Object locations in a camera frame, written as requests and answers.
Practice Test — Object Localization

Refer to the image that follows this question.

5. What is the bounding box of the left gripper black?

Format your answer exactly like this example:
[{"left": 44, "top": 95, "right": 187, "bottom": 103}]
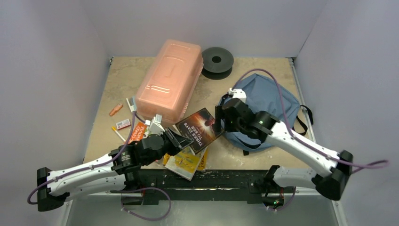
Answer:
[{"left": 143, "top": 127, "right": 193, "bottom": 166}]

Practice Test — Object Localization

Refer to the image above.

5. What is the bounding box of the yellow illustrated book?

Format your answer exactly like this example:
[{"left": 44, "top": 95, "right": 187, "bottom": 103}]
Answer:
[{"left": 165, "top": 147, "right": 207, "bottom": 181}]

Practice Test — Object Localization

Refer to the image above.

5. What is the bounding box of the dark Three Days To See book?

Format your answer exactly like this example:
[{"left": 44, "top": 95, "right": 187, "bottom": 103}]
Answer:
[{"left": 175, "top": 108, "right": 224, "bottom": 155}]

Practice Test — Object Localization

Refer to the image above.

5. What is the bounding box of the blue backpack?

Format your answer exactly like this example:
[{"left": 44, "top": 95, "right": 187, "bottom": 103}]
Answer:
[{"left": 224, "top": 73, "right": 313, "bottom": 152}]

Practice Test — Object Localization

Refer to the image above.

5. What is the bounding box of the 130-Storey Treehouse orange book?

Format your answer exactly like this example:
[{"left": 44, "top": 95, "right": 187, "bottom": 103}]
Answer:
[{"left": 162, "top": 149, "right": 208, "bottom": 171}]

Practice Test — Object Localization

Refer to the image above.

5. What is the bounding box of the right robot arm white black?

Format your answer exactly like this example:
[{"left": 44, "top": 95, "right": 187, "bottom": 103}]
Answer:
[{"left": 214, "top": 98, "right": 353, "bottom": 201}]

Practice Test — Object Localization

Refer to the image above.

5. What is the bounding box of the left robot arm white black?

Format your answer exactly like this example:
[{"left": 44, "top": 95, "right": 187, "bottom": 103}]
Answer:
[{"left": 36, "top": 128, "right": 193, "bottom": 212}]

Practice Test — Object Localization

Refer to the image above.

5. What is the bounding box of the orange green Treehouse book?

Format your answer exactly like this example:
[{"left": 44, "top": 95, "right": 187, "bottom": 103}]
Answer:
[{"left": 125, "top": 121, "right": 148, "bottom": 144}]

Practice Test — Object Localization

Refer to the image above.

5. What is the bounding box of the black filament spool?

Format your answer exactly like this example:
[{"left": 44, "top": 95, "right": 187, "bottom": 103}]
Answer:
[{"left": 201, "top": 47, "right": 234, "bottom": 80}]

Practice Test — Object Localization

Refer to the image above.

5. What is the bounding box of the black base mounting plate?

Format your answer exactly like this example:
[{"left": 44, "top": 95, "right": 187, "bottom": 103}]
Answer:
[{"left": 94, "top": 166, "right": 293, "bottom": 206}]

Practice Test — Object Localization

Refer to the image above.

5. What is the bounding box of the small red white box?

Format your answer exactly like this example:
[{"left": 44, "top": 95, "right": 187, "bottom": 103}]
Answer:
[{"left": 116, "top": 119, "right": 131, "bottom": 130}]

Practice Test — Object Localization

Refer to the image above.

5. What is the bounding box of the pink translucent plastic box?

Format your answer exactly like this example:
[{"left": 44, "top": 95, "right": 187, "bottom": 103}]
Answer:
[{"left": 135, "top": 40, "right": 204, "bottom": 124}]

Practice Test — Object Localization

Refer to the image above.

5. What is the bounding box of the yellow white pencil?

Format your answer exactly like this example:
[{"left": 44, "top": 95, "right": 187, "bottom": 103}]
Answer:
[{"left": 112, "top": 127, "right": 126, "bottom": 142}]

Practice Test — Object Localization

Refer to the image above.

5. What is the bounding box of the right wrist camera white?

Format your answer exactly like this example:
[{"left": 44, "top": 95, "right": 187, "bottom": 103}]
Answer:
[{"left": 227, "top": 88, "right": 247, "bottom": 103}]

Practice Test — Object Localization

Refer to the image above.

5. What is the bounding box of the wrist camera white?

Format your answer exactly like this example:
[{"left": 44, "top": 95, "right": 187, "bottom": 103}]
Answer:
[
  {"left": 144, "top": 114, "right": 165, "bottom": 136},
  {"left": 227, "top": 88, "right": 247, "bottom": 103}
]

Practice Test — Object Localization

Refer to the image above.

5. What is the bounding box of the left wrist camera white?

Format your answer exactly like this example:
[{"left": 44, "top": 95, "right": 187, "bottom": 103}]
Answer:
[{"left": 144, "top": 114, "right": 165, "bottom": 136}]

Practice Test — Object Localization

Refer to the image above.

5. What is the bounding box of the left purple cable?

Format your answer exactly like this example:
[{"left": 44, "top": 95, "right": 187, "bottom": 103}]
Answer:
[{"left": 26, "top": 111, "right": 172, "bottom": 222}]

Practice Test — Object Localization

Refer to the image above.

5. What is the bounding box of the aluminium frame rail right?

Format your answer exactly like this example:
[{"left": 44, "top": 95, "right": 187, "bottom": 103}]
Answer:
[{"left": 288, "top": 57, "right": 324, "bottom": 145}]

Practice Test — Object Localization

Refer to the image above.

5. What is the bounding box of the aluminium frame rail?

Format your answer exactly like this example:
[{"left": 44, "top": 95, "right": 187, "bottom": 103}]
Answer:
[
  {"left": 288, "top": 57, "right": 324, "bottom": 145},
  {"left": 61, "top": 188, "right": 347, "bottom": 226}
]

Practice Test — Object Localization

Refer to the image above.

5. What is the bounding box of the aluminium frame rail front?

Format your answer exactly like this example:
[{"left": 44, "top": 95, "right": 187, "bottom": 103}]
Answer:
[{"left": 61, "top": 188, "right": 347, "bottom": 226}]

